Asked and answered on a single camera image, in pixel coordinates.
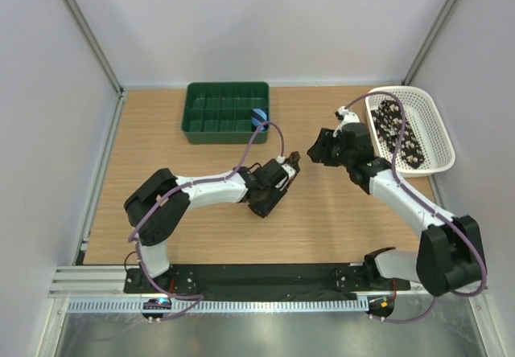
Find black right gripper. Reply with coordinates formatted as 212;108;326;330
307;128;354;168

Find black tie with gold keys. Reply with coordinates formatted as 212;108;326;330
249;151;300;183

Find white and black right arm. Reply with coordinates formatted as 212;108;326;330
307;122;487;297

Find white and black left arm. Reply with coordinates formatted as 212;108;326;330
124;157;300;293

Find black tie with white pattern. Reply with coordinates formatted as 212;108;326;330
371;100;425;169

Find rolled blue striped tie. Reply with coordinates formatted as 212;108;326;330
250;109;268;132

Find green divided organizer tray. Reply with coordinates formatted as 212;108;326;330
181;81;270;145

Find white perforated plastic basket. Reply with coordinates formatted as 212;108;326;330
365;86;455;178

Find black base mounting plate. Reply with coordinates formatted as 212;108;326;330
123;262;412;302

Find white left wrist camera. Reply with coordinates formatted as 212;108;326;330
275;156;298;191

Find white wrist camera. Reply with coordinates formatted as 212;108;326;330
334;106;361;135
275;156;298;191

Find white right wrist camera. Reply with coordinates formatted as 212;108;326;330
334;106;361;135

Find white slotted cable duct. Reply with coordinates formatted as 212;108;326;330
68;297;369;314

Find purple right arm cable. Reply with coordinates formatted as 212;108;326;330
341;90;488;324

